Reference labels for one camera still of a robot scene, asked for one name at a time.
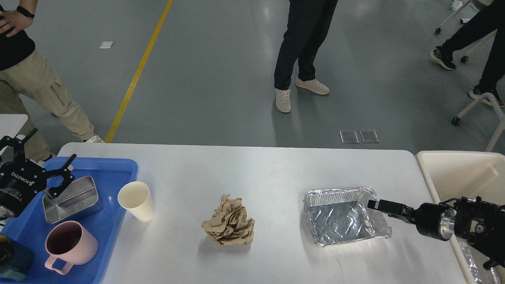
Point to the pink mug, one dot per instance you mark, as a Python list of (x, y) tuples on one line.
[(69, 244)]

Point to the cream paper cup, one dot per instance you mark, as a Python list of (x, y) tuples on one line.
[(135, 197)]

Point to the clear floor plate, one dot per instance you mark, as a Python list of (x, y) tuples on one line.
[(349, 137), (369, 137)]

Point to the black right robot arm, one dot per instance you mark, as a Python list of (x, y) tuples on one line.
[(481, 224)]

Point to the beige plastic bin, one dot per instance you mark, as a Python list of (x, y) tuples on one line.
[(453, 174)]

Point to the white side table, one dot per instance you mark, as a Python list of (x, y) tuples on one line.
[(10, 124)]

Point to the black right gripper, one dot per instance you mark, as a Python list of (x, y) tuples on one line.
[(431, 220)]

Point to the white rolling chair base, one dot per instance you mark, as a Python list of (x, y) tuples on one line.
[(462, 17)]

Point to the person in beige trousers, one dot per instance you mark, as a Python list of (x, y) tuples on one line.
[(24, 71)]

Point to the square stainless steel tray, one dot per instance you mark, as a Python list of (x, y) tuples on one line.
[(79, 200)]

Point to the teal cup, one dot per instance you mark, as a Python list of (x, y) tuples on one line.
[(15, 260)]

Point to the clear floor plate right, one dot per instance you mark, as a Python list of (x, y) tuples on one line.
[(369, 137)]

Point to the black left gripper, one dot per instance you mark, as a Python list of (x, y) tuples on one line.
[(19, 185)]

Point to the person in dark trousers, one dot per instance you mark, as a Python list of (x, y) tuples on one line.
[(307, 28)]

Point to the clear floor plate left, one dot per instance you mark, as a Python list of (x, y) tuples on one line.
[(349, 137)]

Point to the aluminium foil tray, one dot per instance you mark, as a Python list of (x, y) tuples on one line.
[(341, 216)]

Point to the blue plastic tray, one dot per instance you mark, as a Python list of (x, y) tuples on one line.
[(31, 229)]

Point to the crumpled brown paper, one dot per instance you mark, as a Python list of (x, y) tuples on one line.
[(229, 225)]

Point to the foil tray inside bin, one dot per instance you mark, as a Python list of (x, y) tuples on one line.
[(475, 261)]

